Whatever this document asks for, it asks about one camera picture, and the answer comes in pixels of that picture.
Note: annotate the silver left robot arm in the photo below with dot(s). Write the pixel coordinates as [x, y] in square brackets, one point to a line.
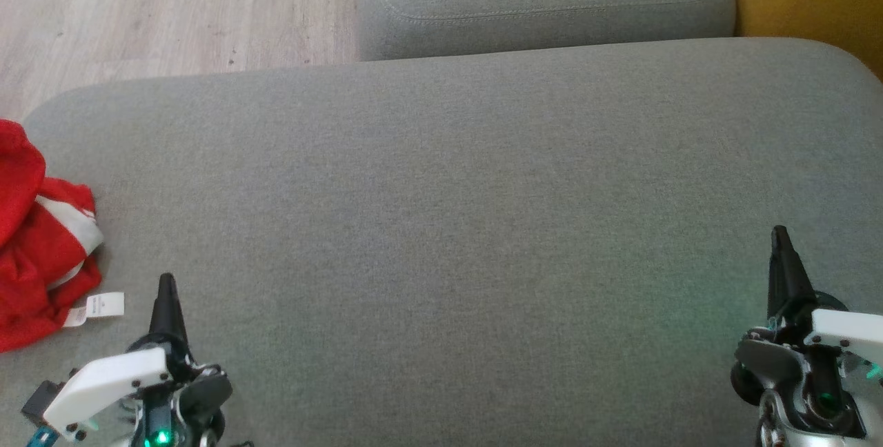
[209, 439]

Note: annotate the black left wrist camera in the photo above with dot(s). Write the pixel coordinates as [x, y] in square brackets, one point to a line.
[41, 402]

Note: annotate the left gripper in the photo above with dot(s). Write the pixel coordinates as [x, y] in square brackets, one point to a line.
[110, 381]

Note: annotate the red garment with white stripe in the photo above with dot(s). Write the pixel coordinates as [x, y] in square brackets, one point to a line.
[34, 261]

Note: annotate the large grey sofa seat cushion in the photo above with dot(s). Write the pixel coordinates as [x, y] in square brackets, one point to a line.
[448, 240]

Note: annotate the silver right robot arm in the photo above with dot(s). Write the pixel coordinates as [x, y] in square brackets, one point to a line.
[769, 428]

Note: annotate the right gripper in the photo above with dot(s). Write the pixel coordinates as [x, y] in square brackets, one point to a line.
[848, 333]

